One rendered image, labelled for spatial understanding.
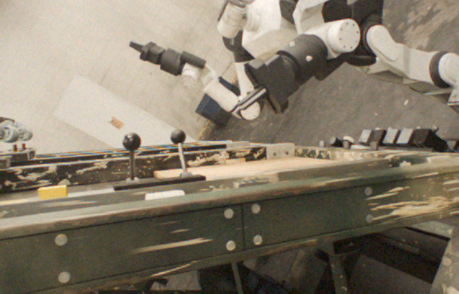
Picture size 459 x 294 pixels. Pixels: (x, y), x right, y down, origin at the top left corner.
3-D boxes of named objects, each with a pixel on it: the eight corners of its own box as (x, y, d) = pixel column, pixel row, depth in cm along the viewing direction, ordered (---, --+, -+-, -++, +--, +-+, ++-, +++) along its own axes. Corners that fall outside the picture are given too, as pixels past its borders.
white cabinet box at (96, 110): (218, 154, 510) (76, 73, 442) (197, 190, 509) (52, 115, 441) (207, 147, 567) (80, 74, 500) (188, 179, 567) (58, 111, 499)
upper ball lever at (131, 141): (143, 191, 80) (143, 137, 73) (124, 193, 78) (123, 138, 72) (139, 180, 83) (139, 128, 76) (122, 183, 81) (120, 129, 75)
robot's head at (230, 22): (241, 26, 125) (216, 20, 121) (254, 3, 116) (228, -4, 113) (243, 41, 122) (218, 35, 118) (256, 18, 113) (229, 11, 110)
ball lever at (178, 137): (197, 177, 83) (185, 125, 89) (180, 178, 82) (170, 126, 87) (193, 183, 86) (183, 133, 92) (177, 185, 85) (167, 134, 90)
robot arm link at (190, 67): (175, 65, 148) (202, 76, 149) (165, 80, 141) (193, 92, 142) (182, 42, 139) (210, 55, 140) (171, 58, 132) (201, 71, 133)
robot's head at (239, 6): (241, 20, 121) (219, 11, 119) (252, -1, 114) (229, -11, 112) (238, 33, 117) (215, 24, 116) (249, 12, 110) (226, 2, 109)
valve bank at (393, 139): (485, 149, 117) (438, 110, 109) (469, 189, 114) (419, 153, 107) (371, 145, 163) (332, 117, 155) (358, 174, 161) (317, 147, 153)
